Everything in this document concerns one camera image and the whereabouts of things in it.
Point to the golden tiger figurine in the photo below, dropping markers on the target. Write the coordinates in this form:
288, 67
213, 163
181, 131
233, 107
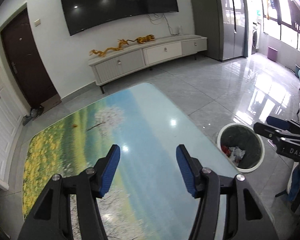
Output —
145, 39

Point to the person's right hand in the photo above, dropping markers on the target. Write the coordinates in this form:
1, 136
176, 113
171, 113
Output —
298, 182

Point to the grey double door fridge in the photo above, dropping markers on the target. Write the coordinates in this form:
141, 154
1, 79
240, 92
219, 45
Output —
220, 20

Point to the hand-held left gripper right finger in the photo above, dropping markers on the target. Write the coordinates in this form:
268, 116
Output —
187, 172

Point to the large black television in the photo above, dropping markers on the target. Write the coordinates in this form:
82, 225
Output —
115, 5

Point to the washing machine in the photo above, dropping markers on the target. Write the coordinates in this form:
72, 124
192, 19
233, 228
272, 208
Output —
255, 38

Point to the round grey trash bin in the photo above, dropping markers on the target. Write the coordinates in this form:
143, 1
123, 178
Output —
255, 166

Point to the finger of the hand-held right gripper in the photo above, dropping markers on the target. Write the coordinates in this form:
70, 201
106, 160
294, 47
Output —
265, 129
277, 122

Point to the small red wrapper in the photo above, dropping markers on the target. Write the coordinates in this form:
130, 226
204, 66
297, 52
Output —
225, 148

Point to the white printed plastic bag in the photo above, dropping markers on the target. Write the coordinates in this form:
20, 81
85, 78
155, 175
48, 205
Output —
237, 152

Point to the white power strip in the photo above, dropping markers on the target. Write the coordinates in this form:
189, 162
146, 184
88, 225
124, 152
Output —
180, 30

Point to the hanging dark clothes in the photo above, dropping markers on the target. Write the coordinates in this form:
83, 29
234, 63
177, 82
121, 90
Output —
273, 5

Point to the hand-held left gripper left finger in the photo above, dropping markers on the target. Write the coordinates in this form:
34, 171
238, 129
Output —
110, 172

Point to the grey slipper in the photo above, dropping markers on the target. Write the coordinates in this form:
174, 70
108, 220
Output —
27, 120

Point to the dark brown door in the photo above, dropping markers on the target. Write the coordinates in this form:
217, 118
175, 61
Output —
27, 60

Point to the white lower cabinet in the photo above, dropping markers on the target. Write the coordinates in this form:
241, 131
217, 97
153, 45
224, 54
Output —
2, 135

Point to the large window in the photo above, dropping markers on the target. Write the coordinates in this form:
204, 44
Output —
287, 32

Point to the golden dragon figurine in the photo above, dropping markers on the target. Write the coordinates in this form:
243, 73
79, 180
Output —
110, 50

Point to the brown door mat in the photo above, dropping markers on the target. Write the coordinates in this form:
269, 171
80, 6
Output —
52, 102

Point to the purple stool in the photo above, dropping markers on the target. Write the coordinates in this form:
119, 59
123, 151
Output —
273, 53

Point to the dark slipper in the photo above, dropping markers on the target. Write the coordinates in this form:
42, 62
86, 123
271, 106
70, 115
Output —
37, 111

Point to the white light switch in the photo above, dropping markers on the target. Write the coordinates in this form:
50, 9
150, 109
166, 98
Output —
37, 23

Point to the white television stand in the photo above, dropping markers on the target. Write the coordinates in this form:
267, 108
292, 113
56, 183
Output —
120, 65

